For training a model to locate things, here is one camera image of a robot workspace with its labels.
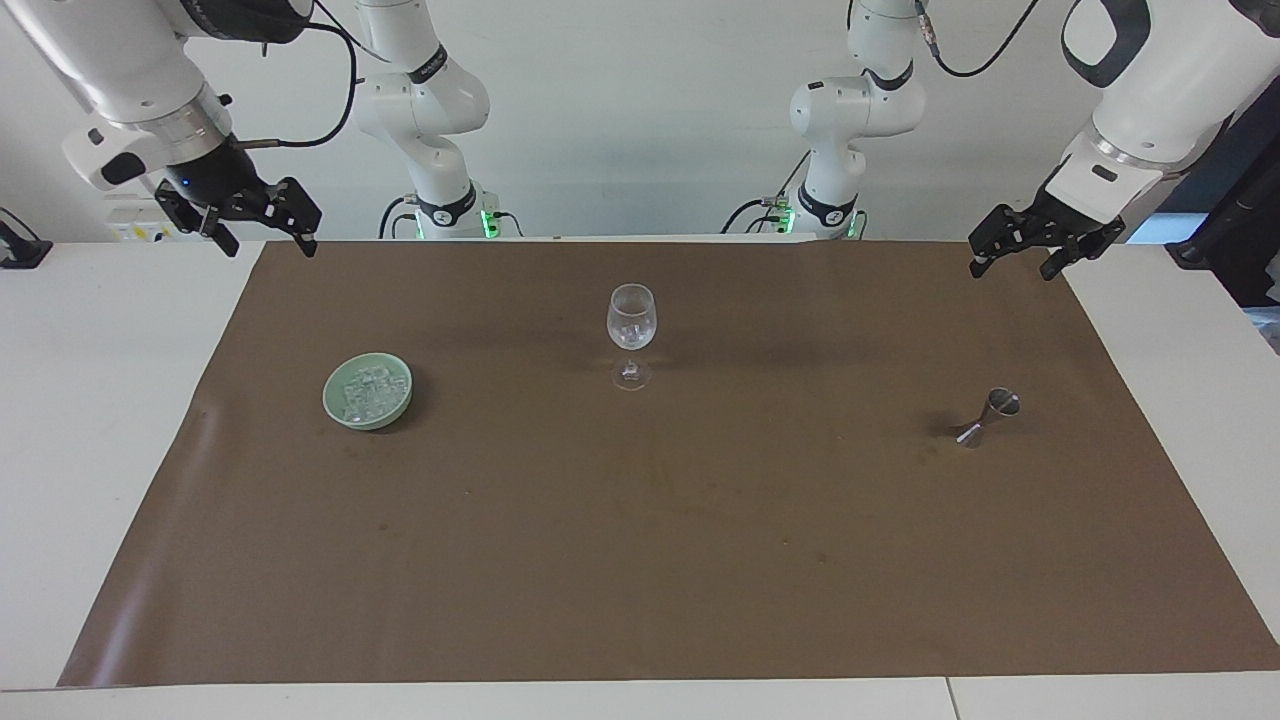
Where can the green bowl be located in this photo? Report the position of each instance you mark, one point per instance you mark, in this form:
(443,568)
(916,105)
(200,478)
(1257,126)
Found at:
(350,412)

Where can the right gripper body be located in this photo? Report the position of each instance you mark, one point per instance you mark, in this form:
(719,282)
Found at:
(218,175)

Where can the white power strip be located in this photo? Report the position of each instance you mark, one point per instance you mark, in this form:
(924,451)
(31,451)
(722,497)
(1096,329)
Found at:
(140,222)

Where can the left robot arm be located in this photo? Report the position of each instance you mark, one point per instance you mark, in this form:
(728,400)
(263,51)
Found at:
(1150,110)

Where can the metal jigger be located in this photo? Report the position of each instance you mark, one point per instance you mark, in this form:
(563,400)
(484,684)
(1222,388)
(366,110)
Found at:
(992,412)

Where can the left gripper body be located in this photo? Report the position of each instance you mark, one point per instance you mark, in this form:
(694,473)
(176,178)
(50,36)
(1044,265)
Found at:
(1062,214)

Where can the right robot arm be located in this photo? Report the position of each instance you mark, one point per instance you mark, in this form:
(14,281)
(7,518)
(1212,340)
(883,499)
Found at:
(135,70)

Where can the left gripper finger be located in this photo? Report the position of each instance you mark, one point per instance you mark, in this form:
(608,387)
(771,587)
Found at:
(1085,250)
(1005,236)

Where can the clear wine glass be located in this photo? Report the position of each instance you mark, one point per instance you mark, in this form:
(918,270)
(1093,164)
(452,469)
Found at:
(631,322)

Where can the clear ice cubes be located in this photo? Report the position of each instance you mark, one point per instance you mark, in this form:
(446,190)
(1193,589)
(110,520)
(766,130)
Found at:
(368,390)

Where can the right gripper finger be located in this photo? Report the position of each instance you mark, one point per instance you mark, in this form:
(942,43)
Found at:
(222,238)
(292,212)

